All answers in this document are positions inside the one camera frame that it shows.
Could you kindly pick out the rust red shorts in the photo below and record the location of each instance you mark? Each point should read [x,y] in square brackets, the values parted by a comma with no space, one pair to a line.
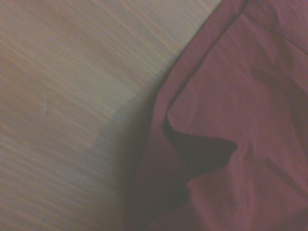
[240,120]

